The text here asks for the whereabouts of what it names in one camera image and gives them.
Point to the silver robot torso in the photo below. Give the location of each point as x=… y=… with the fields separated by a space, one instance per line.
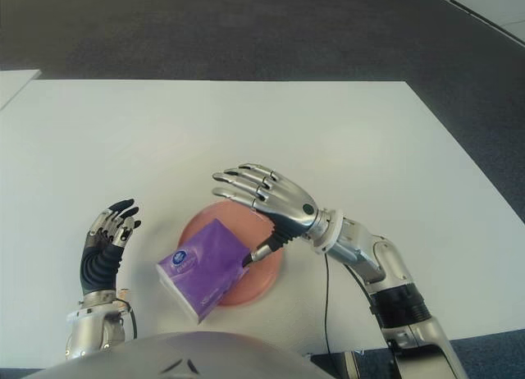
x=164 y=354

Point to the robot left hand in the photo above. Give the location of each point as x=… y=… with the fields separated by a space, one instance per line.
x=98 y=268

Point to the purple tissue paper pack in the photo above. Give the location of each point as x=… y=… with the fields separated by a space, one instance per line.
x=205 y=264

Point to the white neighbouring table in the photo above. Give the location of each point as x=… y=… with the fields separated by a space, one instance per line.
x=12 y=85

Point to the robot right arm silver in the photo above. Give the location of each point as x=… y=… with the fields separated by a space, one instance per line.
x=389 y=268

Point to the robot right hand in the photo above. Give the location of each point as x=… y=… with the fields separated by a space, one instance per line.
x=287 y=206

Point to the pink round plate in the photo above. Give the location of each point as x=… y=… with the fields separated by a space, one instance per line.
x=242 y=219

